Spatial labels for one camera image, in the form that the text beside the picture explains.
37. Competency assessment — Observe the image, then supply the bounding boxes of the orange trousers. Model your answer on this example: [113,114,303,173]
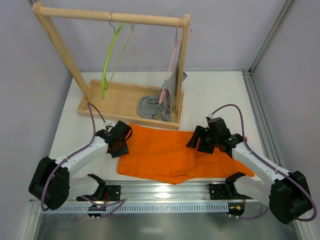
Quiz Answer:
[117,123,255,185]

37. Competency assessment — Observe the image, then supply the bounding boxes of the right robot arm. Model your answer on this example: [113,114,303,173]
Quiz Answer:
[188,117,316,225]

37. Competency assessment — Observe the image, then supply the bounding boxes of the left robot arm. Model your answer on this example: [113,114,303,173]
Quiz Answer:
[28,121,197,211]

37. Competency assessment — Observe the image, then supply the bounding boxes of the green plastic hanger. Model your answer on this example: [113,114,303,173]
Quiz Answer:
[100,22,136,100]

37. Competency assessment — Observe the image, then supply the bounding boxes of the wooden clothes rack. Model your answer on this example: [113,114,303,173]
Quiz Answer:
[32,2,190,130]

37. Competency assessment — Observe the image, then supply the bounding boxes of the grey shirt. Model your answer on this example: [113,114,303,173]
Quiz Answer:
[136,49,181,122]

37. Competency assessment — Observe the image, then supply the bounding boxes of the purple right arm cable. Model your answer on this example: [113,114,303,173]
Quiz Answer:
[211,103,318,223]

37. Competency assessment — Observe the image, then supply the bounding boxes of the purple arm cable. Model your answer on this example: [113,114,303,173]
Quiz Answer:
[39,102,126,219]
[211,103,318,223]

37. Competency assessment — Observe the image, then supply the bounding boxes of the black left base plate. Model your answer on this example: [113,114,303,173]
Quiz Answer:
[76,185,121,202]

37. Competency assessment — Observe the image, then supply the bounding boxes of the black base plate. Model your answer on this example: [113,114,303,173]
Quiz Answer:
[76,185,121,202]
[206,183,241,200]

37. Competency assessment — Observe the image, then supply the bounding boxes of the aluminium corner frame post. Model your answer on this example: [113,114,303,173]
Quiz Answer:
[242,0,296,165]

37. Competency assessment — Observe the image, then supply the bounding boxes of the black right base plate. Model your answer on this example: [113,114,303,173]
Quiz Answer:
[206,183,241,200]

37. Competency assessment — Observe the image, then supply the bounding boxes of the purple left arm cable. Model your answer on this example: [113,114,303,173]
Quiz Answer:
[39,102,126,219]

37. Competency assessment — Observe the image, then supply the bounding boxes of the aluminium front rail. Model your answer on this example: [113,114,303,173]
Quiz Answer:
[45,181,266,218]

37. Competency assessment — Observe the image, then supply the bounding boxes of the pink wire hanger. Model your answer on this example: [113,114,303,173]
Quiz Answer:
[158,14,190,106]

